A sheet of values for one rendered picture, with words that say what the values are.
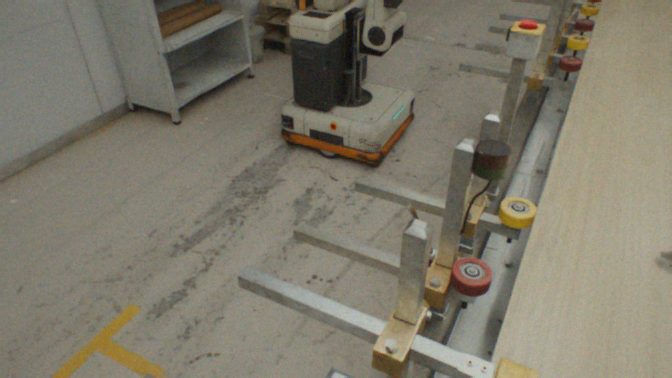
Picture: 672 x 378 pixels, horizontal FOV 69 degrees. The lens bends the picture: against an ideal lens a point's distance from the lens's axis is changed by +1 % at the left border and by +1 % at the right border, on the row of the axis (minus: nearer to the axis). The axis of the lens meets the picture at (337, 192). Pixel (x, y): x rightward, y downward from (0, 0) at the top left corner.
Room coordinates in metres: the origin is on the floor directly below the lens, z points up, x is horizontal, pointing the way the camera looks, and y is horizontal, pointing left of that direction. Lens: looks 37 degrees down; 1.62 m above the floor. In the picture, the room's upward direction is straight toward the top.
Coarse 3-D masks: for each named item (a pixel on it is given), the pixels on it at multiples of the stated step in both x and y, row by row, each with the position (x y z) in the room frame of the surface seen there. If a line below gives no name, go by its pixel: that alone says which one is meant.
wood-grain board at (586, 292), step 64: (640, 0) 2.54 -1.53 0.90; (640, 64) 1.72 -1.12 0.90; (576, 128) 1.26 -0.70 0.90; (640, 128) 1.25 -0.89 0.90; (576, 192) 0.94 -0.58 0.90; (640, 192) 0.94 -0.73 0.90; (576, 256) 0.72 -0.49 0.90; (640, 256) 0.72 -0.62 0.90; (512, 320) 0.56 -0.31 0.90; (576, 320) 0.56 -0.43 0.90; (640, 320) 0.56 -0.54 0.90
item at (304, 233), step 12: (300, 228) 0.86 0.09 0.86; (312, 228) 0.86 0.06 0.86; (300, 240) 0.85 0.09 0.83; (312, 240) 0.84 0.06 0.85; (324, 240) 0.82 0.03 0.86; (336, 240) 0.82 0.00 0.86; (348, 240) 0.82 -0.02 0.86; (336, 252) 0.81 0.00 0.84; (348, 252) 0.79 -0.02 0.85; (360, 252) 0.78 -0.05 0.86; (372, 252) 0.78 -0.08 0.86; (384, 252) 0.78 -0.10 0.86; (372, 264) 0.76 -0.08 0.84; (384, 264) 0.75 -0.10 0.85; (396, 264) 0.74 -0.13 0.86; (468, 300) 0.66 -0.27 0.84
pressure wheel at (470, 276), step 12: (456, 264) 0.70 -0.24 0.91; (468, 264) 0.70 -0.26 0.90; (480, 264) 0.70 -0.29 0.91; (456, 276) 0.66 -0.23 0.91; (468, 276) 0.67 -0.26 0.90; (480, 276) 0.67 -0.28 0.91; (492, 276) 0.67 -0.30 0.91; (456, 288) 0.66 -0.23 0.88; (468, 288) 0.64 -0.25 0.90; (480, 288) 0.64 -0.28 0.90
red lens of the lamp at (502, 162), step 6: (480, 150) 0.72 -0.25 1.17; (510, 150) 0.71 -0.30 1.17; (480, 156) 0.71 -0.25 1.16; (486, 156) 0.70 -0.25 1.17; (510, 156) 0.70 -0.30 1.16; (480, 162) 0.71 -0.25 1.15; (486, 162) 0.70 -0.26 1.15; (492, 162) 0.69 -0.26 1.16; (498, 162) 0.69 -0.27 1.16; (504, 162) 0.69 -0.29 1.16; (492, 168) 0.69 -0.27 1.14; (498, 168) 0.69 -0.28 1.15
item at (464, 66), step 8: (464, 64) 1.94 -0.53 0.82; (472, 64) 1.94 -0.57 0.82; (472, 72) 1.92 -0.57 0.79; (480, 72) 1.90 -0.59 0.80; (488, 72) 1.89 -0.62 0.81; (496, 72) 1.87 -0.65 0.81; (504, 72) 1.86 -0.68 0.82; (528, 80) 1.82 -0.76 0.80; (544, 80) 1.79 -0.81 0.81; (552, 80) 1.78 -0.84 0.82; (560, 80) 1.77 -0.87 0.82; (568, 80) 1.77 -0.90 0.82; (560, 88) 1.76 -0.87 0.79; (568, 88) 1.74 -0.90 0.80
